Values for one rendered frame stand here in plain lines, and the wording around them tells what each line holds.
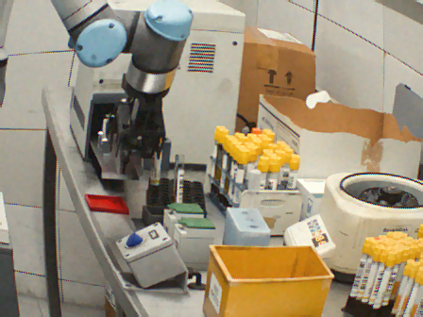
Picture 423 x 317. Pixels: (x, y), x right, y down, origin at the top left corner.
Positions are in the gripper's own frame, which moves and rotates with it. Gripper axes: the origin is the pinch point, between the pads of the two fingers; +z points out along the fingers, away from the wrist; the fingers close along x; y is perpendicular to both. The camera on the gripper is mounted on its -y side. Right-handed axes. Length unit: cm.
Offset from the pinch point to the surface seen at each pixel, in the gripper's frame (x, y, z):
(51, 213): -3, -54, 74
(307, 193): 25.0, 14.3, -9.9
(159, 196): 4.6, 8.2, -1.8
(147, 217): 0.1, 19.0, -8.7
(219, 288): 0, 52, -32
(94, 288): 21, -88, 148
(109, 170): -2.2, -0.7, 2.2
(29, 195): -4, -103, 121
